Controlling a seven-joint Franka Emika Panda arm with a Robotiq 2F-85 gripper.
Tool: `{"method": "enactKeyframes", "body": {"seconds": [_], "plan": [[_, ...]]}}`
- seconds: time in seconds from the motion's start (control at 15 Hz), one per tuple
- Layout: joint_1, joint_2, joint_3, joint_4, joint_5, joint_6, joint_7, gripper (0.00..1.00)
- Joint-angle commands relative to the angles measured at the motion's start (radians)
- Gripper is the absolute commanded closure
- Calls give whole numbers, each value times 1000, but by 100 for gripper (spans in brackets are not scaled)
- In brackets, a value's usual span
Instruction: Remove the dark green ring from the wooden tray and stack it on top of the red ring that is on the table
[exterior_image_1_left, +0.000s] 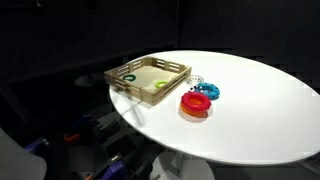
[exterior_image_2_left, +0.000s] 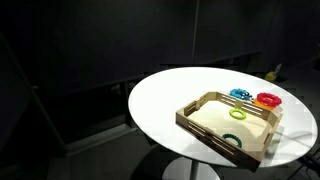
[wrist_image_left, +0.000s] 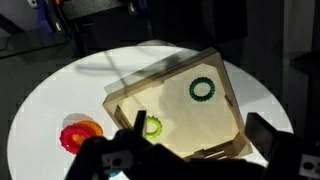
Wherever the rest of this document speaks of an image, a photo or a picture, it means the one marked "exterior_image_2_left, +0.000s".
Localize red toothed ring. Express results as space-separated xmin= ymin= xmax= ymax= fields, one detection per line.
xmin=256 ymin=92 xmax=283 ymax=108

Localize white table pedestal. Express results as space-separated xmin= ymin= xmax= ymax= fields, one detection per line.
xmin=162 ymin=156 xmax=221 ymax=180

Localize black stand legs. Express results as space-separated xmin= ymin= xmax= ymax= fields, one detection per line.
xmin=288 ymin=149 xmax=320 ymax=180

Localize orange toothed ring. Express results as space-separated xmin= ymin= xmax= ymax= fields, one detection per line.
xmin=253 ymin=97 xmax=278 ymax=112

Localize blue toothed ring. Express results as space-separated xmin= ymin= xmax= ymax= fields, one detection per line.
xmin=229 ymin=88 xmax=253 ymax=101

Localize wooden slatted tray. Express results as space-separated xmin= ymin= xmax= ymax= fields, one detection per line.
xmin=175 ymin=91 xmax=284 ymax=173

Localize dark green toothed ring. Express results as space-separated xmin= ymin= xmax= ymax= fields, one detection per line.
xmin=221 ymin=133 xmax=243 ymax=149

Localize light green toothed ring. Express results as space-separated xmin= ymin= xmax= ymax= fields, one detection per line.
xmin=228 ymin=108 xmax=248 ymax=121

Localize small yellow object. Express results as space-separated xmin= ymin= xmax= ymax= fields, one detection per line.
xmin=264 ymin=70 xmax=278 ymax=82

